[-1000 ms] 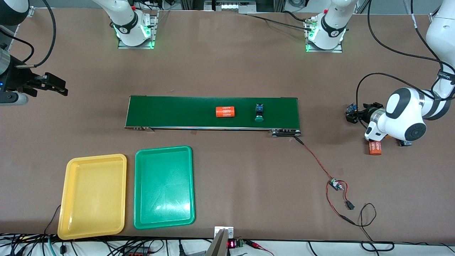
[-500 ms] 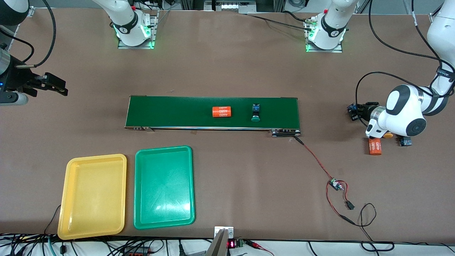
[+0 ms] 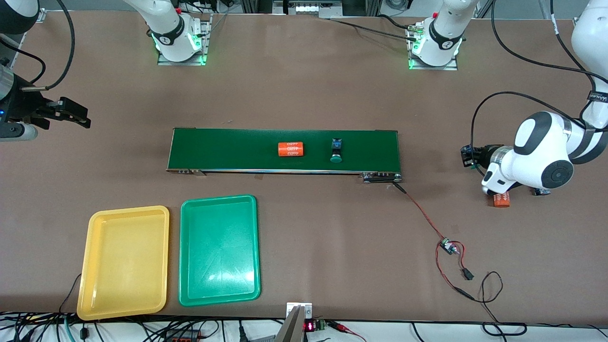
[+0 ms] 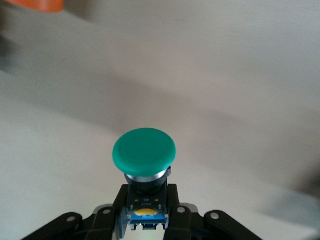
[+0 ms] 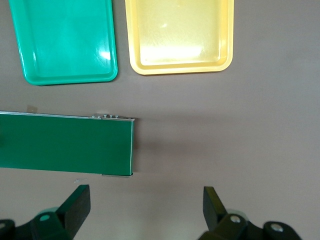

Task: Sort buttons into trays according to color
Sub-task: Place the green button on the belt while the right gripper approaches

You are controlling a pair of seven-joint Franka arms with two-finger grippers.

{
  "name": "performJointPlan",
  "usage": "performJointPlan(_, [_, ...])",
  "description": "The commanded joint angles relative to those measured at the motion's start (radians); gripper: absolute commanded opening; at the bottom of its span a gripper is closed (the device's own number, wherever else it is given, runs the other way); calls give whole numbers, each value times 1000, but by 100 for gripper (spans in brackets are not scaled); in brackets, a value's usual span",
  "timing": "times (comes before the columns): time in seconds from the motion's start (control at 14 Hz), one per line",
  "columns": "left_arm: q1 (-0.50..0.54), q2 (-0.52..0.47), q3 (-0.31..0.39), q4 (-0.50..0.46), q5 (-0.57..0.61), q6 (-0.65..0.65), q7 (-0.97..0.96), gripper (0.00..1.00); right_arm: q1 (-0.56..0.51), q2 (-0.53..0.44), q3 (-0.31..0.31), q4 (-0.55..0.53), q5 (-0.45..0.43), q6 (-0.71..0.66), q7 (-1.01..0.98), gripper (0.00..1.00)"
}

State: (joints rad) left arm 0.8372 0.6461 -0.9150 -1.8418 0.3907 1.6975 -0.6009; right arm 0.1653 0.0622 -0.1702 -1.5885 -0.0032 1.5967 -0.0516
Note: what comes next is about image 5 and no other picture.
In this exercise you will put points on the green conveyor belt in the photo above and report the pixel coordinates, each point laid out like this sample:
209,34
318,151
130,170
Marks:
65,145

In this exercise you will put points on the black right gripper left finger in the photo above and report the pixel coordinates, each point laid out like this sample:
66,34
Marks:
75,210

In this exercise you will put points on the yellow plastic tray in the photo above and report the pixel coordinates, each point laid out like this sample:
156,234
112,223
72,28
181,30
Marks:
178,32

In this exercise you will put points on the brown tape piece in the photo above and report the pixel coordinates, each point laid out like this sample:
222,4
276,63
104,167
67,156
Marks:
32,108

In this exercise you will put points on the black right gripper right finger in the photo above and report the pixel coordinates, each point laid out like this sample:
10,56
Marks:
215,215

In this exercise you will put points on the green plastic tray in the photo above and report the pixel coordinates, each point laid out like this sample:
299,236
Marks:
65,37

